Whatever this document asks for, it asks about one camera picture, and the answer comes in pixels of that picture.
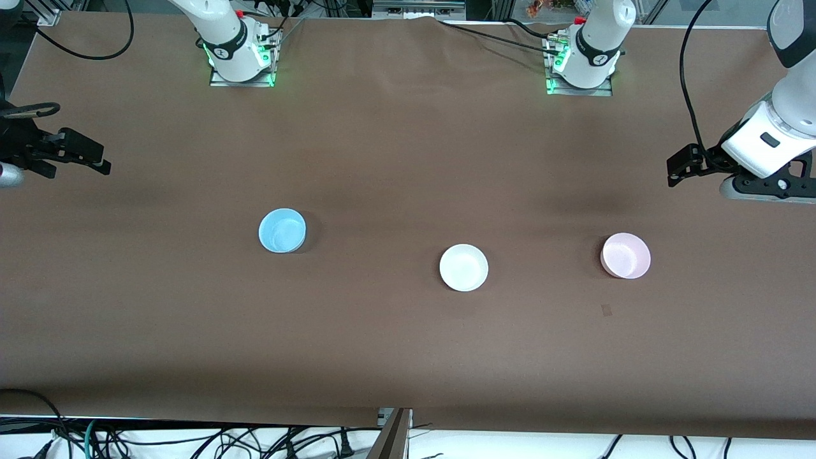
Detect pink bowl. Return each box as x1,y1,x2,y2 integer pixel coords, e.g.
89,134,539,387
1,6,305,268
601,232,652,280

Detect light blue bowl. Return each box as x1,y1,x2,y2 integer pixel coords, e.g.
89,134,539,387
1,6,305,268
258,208,307,254

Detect white bowl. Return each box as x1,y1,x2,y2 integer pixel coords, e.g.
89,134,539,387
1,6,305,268
439,244,490,293

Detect brown table cover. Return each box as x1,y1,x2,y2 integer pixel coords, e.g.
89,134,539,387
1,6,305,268
0,11,816,441

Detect aluminium profile beam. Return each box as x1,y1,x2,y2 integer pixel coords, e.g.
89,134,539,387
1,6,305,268
368,408,412,459

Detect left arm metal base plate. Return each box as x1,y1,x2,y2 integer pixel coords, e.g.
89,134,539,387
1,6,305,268
545,35,614,98

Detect short black table cable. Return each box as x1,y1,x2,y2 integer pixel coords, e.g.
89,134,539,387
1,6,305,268
507,18,557,39

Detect long black table cable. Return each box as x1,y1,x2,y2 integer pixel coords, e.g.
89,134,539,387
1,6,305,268
440,21,563,54

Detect black looping floor cable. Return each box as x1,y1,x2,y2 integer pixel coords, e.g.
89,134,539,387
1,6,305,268
0,388,68,459

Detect metal rail device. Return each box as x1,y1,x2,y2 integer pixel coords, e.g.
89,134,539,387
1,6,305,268
373,0,466,20

